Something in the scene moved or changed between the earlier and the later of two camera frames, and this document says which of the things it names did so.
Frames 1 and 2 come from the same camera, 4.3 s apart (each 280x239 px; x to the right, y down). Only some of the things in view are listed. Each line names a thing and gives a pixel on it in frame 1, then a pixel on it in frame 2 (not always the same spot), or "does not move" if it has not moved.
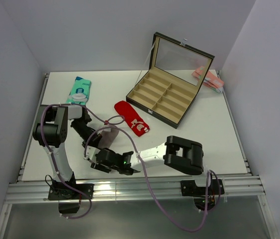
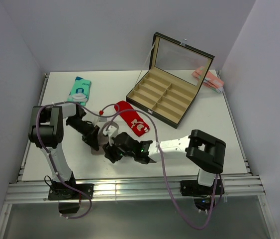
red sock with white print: x=132 y=121 does not move
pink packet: x=211 y=80 does not move
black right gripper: x=101 y=167 → x=110 y=152
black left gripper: x=95 y=140 does not move
